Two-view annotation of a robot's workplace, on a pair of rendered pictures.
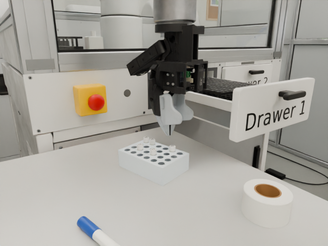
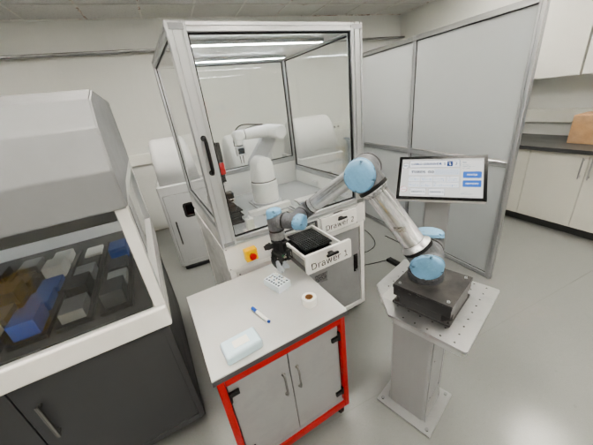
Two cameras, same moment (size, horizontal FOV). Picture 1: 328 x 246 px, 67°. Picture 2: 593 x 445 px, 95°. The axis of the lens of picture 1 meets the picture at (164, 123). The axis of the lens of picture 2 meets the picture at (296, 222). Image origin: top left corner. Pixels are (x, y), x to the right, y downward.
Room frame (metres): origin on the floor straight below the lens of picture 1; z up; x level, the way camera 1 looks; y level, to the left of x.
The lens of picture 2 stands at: (-0.69, -0.29, 1.64)
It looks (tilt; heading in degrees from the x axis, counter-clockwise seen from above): 24 degrees down; 8
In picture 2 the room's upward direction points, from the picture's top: 7 degrees counter-clockwise
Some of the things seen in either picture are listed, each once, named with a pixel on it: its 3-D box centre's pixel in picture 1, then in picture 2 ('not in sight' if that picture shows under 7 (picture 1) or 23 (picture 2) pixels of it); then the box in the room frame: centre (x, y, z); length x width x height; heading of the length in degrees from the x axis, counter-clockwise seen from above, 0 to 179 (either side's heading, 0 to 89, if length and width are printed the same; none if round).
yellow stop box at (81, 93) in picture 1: (91, 99); (251, 253); (0.62, 0.19, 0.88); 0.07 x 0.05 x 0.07; 125
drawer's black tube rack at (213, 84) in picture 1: (213, 94); (309, 243); (0.73, -0.14, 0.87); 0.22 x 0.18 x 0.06; 35
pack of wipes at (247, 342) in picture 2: not in sight; (241, 344); (0.07, 0.10, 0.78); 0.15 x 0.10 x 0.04; 127
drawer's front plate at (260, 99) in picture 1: (276, 106); (328, 256); (0.56, -0.26, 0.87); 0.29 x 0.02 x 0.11; 125
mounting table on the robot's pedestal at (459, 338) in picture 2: not in sight; (427, 305); (0.36, -0.71, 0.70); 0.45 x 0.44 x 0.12; 49
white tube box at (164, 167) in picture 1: (153, 159); (277, 282); (0.48, 0.02, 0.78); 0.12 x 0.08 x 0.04; 50
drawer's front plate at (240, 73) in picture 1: (248, 79); (339, 221); (1.00, -0.34, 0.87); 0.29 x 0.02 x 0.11; 125
